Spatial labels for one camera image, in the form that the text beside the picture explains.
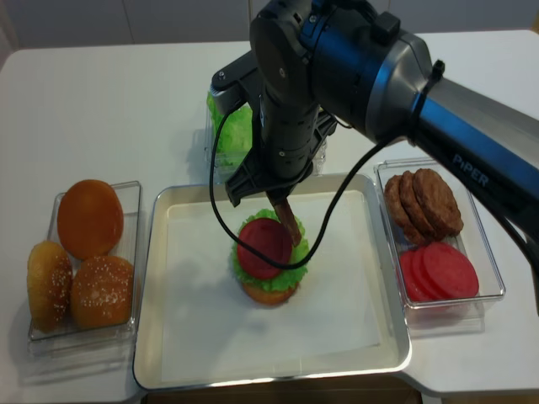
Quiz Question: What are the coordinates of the clear bun container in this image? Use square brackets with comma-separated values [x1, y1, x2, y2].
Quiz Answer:
[27, 181, 143, 357]

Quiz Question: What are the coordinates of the silver metal tray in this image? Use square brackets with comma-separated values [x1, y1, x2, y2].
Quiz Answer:
[133, 175, 411, 391]

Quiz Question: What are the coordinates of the lettuce leaf on bun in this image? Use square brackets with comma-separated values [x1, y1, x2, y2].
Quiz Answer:
[231, 209, 309, 292]

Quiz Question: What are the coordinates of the tomato slice on burger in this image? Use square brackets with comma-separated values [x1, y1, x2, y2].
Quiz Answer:
[237, 218, 293, 280]

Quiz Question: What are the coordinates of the smooth brown bun half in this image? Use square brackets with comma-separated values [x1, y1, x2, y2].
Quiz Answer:
[56, 179, 124, 261]

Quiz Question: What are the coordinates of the sesame bun on edge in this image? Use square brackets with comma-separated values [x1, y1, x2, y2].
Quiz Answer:
[26, 241, 72, 333]

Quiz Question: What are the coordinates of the front tomato slice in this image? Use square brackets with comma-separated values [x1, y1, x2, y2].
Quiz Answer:
[421, 242, 479, 299]

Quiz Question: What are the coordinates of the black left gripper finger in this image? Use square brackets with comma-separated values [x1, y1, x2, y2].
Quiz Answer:
[265, 178, 301, 206]

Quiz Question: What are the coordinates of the clear lettuce cheese container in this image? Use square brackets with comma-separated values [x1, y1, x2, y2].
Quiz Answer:
[204, 82, 328, 183]

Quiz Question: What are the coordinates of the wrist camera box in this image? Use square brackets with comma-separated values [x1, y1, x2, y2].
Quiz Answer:
[210, 51, 262, 114]

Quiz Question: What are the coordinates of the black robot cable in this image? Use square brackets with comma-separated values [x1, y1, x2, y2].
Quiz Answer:
[208, 100, 387, 270]

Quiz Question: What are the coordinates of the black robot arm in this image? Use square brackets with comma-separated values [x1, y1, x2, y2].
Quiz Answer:
[211, 1, 538, 268]

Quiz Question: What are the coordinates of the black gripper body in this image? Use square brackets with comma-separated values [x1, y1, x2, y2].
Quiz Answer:
[226, 90, 337, 206]

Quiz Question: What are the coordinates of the white paper liner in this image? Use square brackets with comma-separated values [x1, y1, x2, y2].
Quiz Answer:
[162, 194, 379, 383]

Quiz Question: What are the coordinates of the sesame bun top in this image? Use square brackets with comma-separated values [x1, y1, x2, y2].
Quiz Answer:
[71, 256, 134, 329]

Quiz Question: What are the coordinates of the middle tomato slice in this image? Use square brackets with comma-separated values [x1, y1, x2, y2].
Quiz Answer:
[412, 247, 442, 300]

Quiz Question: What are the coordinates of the clear patty tomato container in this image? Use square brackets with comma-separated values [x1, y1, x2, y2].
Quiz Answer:
[374, 158, 506, 336]

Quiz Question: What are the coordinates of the left tomato slice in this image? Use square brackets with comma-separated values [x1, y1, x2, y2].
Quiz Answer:
[399, 251, 427, 302]

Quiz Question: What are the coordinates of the meat patty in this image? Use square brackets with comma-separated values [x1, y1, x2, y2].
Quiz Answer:
[399, 171, 437, 241]
[384, 175, 427, 246]
[413, 168, 464, 238]
[270, 199, 302, 247]

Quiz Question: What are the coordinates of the green lettuce pile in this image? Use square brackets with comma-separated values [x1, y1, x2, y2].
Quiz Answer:
[205, 90, 255, 169]

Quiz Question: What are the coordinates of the bottom bun half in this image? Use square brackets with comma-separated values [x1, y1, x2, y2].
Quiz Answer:
[240, 282, 300, 306]

